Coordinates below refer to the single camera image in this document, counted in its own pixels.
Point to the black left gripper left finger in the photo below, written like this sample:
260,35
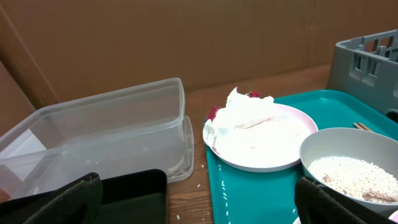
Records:
75,204

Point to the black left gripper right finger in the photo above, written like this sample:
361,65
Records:
318,204

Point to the cooked rice pile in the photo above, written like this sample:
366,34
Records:
356,178

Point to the grey bowl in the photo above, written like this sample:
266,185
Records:
357,144

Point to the large pink plate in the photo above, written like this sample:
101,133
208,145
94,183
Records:
271,147

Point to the white tissue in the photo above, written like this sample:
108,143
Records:
246,123

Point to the red snack wrapper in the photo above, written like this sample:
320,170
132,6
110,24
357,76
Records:
212,114

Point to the black waste tray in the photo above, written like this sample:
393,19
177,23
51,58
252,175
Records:
140,197

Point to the clear plastic waste bin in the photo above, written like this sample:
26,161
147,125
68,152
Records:
112,134

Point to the grey dishwasher rack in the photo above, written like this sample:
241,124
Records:
366,68

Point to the teal serving tray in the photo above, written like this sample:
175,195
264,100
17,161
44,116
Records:
248,197

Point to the wooden chopstick left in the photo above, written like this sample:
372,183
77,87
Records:
357,126

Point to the wooden chopstick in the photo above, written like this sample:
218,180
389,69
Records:
365,127
357,126

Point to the wooden chopstick right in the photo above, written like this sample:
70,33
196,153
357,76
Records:
365,127

